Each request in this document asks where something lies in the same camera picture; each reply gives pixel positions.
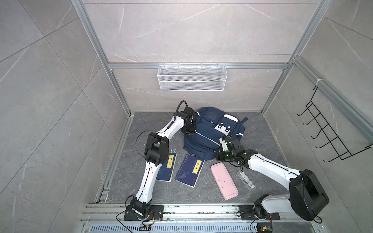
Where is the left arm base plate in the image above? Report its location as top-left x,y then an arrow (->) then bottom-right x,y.
123,205 -> 164,221

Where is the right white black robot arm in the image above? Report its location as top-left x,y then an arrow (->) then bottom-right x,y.
215,136 -> 330,221

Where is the blue book yellow label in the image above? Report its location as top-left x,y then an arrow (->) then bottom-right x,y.
156,150 -> 177,182
175,154 -> 205,188

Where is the white wire mesh basket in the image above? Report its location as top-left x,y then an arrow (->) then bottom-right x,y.
157,65 -> 228,92

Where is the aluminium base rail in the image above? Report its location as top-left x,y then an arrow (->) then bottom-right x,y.
75,203 -> 328,233

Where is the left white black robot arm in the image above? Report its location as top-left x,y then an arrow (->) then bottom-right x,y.
130,100 -> 197,219

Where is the pink pencil case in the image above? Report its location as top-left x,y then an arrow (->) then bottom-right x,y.
210,162 -> 239,201

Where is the black wire hook rack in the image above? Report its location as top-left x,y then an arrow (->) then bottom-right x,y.
297,86 -> 373,163

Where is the navy blue student backpack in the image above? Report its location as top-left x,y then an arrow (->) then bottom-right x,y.
184,107 -> 248,160

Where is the clear plastic ruler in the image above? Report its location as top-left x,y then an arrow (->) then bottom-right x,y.
237,169 -> 255,191

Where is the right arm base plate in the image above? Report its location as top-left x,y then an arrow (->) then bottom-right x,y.
236,204 -> 280,220

